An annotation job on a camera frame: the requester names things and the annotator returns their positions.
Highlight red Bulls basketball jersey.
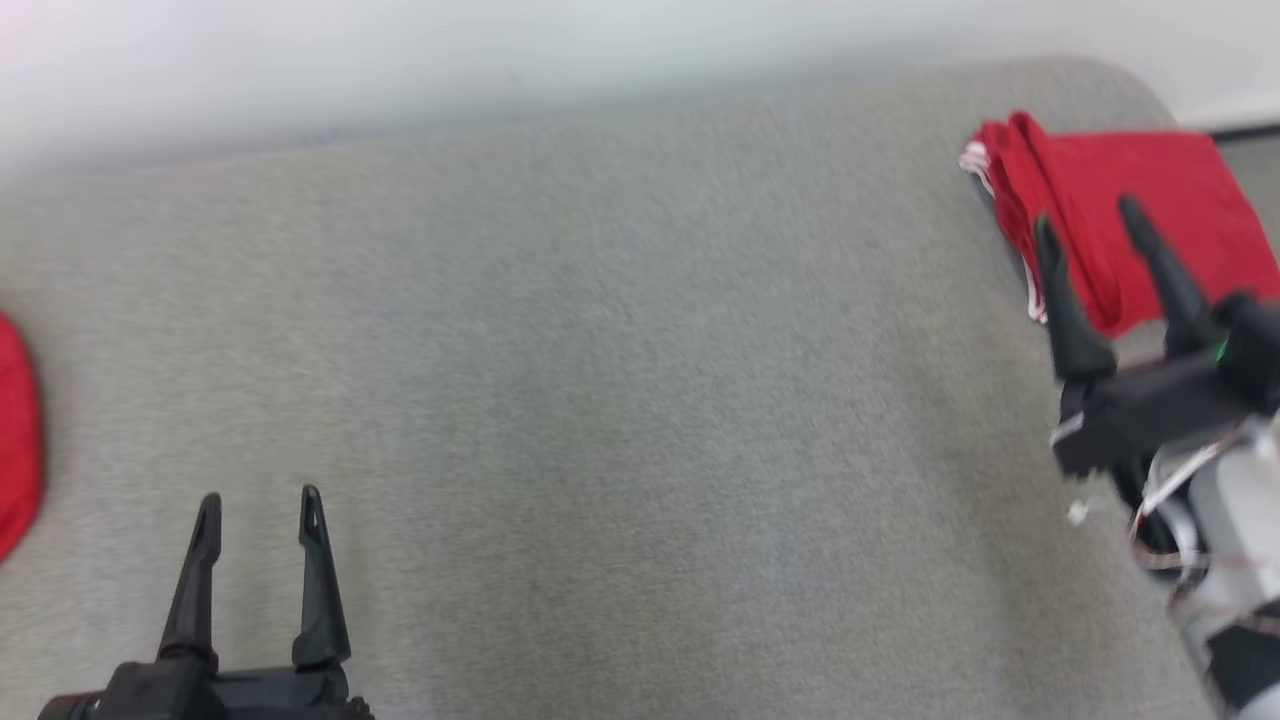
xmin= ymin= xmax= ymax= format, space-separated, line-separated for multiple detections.
xmin=960 ymin=112 xmax=1280 ymax=338

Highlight grey fabric sofa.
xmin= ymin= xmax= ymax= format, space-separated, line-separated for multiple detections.
xmin=0 ymin=57 xmax=1280 ymax=720

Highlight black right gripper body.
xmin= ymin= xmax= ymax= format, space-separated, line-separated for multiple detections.
xmin=1052 ymin=350 xmax=1271 ymax=476

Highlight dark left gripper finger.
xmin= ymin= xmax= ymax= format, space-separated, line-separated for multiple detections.
xmin=158 ymin=492 xmax=223 ymax=669
xmin=292 ymin=485 xmax=353 ymax=669

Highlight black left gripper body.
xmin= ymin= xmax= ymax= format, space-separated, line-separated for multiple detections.
xmin=205 ymin=668 xmax=373 ymax=720

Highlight red shorts with white stripe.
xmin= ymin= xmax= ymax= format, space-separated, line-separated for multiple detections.
xmin=0 ymin=310 xmax=46 ymax=566

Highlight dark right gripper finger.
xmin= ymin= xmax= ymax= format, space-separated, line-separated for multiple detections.
xmin=1033 ymin=215 xmax=1118 ymax=383
xmin=1117 ymin=195 xmax=1216 ymax=353

